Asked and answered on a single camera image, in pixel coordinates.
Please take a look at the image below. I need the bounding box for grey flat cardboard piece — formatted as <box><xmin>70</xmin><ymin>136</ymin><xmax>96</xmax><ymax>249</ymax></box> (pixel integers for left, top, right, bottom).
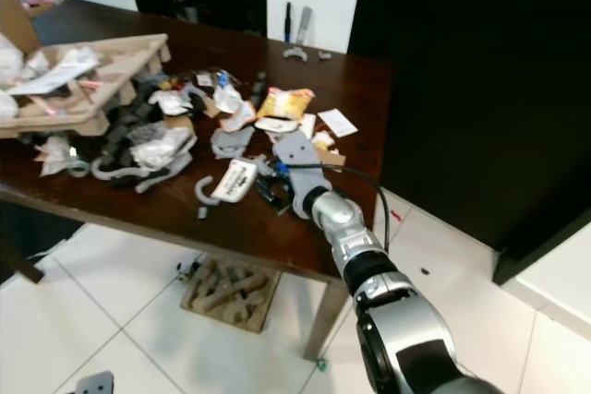
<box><xmin>211</xmin><ymin>126</ymin><xmax>252</xmax><ymax>160</ymax></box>

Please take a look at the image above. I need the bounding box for beige pulp packing tray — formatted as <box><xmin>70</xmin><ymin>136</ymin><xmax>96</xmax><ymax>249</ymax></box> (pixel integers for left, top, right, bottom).
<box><xmin>0</xmin><ymin>34</ymin><xmax>173</xmax><ymax>139</ymax></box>

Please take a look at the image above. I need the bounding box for white paper card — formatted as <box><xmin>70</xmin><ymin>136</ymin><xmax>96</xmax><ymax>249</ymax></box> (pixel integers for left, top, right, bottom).
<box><xmin>317</xmin><ymin>109</ymin><xmax>359</xmax><ymax>138</ymax></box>

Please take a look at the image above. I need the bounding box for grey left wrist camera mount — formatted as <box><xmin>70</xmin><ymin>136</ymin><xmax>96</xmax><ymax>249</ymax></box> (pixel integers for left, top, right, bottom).
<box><xmin>76</xmin><ymin>371</ymin><xmax>116</xmax><ymax>394</ymax></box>

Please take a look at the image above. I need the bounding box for tall black cabinet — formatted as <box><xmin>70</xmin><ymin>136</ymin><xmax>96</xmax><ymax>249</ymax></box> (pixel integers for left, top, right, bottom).
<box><xmin>348</xmin><ymin>0</ymin><xmax>591</xmax><ymax>286</ymax></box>

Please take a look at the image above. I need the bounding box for dark wooden table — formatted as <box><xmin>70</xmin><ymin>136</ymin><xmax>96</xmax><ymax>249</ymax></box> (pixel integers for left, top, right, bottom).
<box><xmin>0</xmin><ymin>0</ymin><xmax>393</xmax><ymax>363</ymax></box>

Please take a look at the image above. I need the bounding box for grey pen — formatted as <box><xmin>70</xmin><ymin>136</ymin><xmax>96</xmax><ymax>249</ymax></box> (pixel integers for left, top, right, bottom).
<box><xmin>295</xmin><ymin>6</ymin><xmax>314</xmax><ymax>46</ymax></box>

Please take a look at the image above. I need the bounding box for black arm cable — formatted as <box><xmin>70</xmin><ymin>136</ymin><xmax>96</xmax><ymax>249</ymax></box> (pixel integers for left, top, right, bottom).
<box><xmin>282</xmin><ymin>163</ymin><xmax>391</xmax><ymax>252</ymax></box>

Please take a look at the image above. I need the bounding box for long curved foam strip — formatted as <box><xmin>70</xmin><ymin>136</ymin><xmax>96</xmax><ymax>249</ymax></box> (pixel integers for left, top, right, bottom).
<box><xmin>90</xmin><ymin>156</ymin><xmax>176</xmax><ymax>194</ymax></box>

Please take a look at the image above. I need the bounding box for brown cardboard box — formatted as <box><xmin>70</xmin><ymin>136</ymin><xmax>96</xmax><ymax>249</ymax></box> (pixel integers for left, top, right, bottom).
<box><xmin>0</xmin><ymin>0</ymin><xmax>42</xmax><ymax>54</ymax></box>

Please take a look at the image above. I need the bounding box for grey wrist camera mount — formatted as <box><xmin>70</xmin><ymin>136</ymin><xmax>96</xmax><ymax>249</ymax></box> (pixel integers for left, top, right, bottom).
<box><xmin>76</xmin><ymin>371</ymin><xmax>116</xmax><ymax>394</ymax></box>
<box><xmin>272</xmin><ymin>129</ymin><xmax>333</xmax><ymax>220</ymax></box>

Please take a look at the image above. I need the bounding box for brown pulp packing insert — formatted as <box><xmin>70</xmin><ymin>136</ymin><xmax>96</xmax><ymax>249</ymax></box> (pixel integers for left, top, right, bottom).
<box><xmin>178</xmin><ymin>256</ymin><xmax>283</xmax><ymax>334</ymax></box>

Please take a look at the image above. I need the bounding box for crumpled clear plastic bag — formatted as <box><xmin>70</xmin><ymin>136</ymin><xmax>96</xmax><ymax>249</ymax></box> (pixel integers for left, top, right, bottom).
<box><xmin>129</xmin><ymin>126</ymin><xmax>197</xmax><ymax>178</ymax></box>

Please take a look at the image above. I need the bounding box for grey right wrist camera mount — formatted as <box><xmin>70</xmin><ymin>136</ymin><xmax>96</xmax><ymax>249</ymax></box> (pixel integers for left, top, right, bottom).
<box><xmin>272</xmin><ymin>129</ymin><xmax>333</xmax><ymax>220</ymax></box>

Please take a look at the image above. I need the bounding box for yellow snack packet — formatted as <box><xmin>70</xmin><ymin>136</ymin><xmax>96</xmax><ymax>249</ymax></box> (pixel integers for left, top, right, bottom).
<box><xmin>256</xmin><ymin>87</ymin><xmax>316</xmax><ymax>123</ymax></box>

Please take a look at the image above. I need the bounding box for small curved foam hook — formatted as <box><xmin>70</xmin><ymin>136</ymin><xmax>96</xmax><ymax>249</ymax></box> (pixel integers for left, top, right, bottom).
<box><xmin>194</xmin><ymin>175</ymin><xmax>223</xmax><ymax>207</ymax></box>

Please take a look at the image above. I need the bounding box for white crumpled wrapper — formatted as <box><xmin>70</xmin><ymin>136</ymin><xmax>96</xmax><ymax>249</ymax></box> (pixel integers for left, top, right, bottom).
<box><xmin>218</xmin><ymin>91</ymin><xmax>258</xmax><ymax>133</ymax></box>

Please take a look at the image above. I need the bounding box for white paper sheet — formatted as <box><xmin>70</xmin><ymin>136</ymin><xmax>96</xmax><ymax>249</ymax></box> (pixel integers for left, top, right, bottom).
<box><xmin>9</xmin><ymin>60</ymin><xmax>98</xmax><ymax>97</ymax></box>

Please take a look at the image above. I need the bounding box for small clear plastic bag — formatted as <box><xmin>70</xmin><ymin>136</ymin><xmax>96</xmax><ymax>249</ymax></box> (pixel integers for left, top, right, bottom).
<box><xmin>40</xmin><ymin>134</ymin><xmax>89</xmax><ymax>178</ymax></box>

